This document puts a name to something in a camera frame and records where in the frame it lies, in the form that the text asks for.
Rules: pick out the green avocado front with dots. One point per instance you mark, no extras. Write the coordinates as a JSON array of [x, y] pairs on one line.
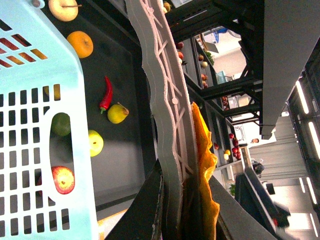
[[61, 124]]

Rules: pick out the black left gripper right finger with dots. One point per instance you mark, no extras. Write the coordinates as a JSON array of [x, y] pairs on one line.
[[250, 217]]

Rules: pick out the red apple front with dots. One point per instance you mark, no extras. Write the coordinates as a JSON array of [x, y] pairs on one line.
[[64, 179]]

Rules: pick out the yellow green pear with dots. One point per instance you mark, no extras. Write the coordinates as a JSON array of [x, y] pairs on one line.
[[117, 113]]

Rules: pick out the cream pear with stem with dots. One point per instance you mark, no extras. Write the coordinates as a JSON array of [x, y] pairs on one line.
[[64, 10]]

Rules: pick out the grey basket handle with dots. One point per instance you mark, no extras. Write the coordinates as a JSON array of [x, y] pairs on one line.
[[171, 109]]

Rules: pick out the green apple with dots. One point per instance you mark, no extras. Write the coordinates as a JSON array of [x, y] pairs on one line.
[[96, 142]]

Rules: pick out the golden apple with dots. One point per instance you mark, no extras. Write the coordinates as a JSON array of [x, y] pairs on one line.
[[82, 43]]

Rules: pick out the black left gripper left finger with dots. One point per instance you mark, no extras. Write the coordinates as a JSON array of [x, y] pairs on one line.
[[143, 219]]

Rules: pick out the light blue shopping basket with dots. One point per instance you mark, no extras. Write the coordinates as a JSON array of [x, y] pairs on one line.
[[40, 76]]

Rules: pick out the red chili pepper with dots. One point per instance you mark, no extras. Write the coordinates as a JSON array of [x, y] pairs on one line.
[[108, 96]]

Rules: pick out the yellow cloth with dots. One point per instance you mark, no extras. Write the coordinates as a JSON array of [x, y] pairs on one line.
[[207, 162]]

